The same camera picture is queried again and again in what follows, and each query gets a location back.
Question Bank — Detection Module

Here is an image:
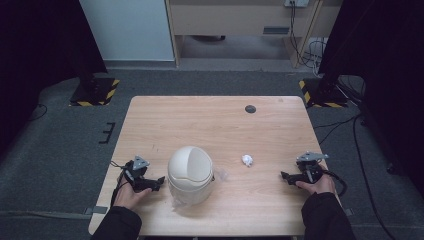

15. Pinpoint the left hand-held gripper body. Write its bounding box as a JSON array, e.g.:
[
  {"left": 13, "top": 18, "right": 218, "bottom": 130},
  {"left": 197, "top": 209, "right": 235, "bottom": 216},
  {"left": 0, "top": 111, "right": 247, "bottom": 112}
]
[{"left": 122, "top": 155, "right": 162, "bottom": 193}]

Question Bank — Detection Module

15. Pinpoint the left hand-held gripper cable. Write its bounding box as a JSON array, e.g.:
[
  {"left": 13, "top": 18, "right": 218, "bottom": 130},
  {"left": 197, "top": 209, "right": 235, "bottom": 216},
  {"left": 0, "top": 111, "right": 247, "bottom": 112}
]
[{"left": 109, "top": 160, "right": 129, "bottom": 208}]

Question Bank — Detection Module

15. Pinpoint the wall power socket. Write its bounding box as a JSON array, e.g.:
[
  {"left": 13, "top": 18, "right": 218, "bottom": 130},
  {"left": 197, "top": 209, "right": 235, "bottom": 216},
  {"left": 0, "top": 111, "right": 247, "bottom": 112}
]
[{"left": 283, "top": 0, "right": 310, "bottom": 8}]

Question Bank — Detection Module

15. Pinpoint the right hand-held gripper cable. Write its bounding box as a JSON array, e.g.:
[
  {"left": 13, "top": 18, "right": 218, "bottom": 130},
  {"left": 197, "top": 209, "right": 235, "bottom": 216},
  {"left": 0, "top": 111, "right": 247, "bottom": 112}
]
[{"left": 321, "top": 169, "right": 348, "bottom": 198}]

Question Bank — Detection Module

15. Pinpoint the clear plastic wrapper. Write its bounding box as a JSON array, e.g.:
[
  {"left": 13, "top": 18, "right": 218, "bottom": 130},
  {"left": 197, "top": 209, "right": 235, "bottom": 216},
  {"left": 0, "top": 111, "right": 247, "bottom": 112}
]
[{"left": 213, "top": 167, "right": 230, "bottom": 182}]

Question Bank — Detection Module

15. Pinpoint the person's left hand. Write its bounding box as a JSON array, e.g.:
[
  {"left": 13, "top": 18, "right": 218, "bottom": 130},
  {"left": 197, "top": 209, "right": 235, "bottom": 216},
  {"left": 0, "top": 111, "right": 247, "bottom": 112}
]
[{"left": 112, "top": 175, "right": 153, "bottom": 212}]

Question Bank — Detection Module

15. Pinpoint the hand-held gripper cable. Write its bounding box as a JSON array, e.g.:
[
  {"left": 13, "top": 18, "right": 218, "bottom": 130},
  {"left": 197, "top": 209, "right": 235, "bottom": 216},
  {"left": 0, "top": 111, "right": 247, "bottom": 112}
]
[
  {"left": 109, "top": 160, "right": 129, "bottom": 208},
  {"left": 321, "top": 169, "right": 348, "bottom": 198}
]

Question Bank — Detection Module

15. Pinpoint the bundle of cables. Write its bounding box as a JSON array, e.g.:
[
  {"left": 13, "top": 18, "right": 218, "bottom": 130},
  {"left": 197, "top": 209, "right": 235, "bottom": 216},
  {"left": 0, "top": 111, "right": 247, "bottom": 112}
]
[{"left": 289, "top": 0, "right": 329, "bottom": 78}]

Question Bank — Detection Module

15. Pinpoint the black floor cable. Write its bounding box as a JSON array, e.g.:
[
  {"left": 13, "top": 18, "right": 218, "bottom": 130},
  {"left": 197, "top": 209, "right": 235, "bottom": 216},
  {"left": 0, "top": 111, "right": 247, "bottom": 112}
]
[{"left": 313, "top": 112, "right": 398, "bottom": 240}]

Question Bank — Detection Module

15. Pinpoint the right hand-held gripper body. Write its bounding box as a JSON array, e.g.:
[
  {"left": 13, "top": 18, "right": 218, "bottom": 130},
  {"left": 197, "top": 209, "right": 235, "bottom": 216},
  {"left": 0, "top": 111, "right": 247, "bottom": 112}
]
[{"left": 285, "top": 151, "right": 330, "bottom": 186}]

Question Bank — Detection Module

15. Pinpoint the black stand base with stripes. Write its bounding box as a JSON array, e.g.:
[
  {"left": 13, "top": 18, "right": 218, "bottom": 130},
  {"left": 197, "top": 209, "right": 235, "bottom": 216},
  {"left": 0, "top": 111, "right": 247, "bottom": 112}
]
[
  {"left": 68, "top": 77, "right": 121, "bottom": 108},
  {"left": 298, "top": 77, "right": 349, "bottom": 109}
]

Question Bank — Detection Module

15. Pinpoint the person's right hand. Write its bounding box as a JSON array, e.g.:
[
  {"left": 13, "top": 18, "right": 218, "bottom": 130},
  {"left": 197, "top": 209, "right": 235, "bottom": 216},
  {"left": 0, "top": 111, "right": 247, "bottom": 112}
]
[{"left": 295, "top": 165, "right": 337, "bottom": 196}]

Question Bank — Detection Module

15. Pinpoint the white swing-lid trash bin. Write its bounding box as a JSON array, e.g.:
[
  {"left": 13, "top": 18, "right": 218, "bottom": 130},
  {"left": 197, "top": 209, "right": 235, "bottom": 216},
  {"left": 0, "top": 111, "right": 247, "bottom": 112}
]
[{"left": 166, "top": 145, "right": 215, "bottom": 206}]

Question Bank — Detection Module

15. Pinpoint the black curtain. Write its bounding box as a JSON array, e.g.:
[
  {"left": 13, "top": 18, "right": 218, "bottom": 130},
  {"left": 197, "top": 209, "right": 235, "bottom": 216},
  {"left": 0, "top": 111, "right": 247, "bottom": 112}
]
[
  {"left": 317, "top": 0, "right": 424, "bottom": 198},
  {"left": 0, "top": 0, "right": 108, "bottom": 158}
]

